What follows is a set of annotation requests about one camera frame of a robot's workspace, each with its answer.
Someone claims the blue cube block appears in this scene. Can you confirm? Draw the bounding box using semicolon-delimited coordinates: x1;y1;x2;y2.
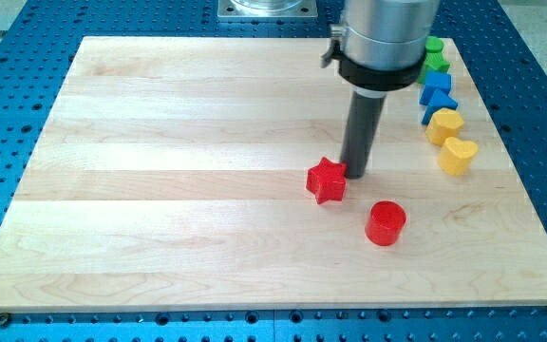
419;71;452;105

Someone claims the green cylinder block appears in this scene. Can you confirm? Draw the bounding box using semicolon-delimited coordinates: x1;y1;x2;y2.
425;36;444;53

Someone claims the blue triangle block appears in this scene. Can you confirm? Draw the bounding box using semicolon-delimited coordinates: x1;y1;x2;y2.
420;88;459;125

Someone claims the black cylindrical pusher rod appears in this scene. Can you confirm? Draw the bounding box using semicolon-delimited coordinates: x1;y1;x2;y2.
340;86;387;180

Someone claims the red star block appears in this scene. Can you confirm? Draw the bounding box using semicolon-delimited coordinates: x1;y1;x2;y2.
306;157;347;205

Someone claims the green star block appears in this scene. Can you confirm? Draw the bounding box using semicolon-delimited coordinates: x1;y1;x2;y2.
417;52;450;84

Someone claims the yellow heart block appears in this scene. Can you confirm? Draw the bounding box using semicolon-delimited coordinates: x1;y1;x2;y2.
437;137;479;176

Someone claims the wooden board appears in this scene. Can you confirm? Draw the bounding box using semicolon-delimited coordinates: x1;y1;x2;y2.
0;37;547;313

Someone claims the yellow hexagon block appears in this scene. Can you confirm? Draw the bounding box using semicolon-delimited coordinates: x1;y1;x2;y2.
425;108;465;146

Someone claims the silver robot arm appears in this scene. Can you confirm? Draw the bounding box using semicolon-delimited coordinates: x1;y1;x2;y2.
321;0;440;98

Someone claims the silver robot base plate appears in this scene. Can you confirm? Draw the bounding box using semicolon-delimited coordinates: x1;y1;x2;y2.
217;0;318;19

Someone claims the red cylinder block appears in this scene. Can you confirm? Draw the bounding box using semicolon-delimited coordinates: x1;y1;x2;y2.
365;200;407;246

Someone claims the blue perforated table plate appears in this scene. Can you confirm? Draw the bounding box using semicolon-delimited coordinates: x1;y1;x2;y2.
0;1;547;341

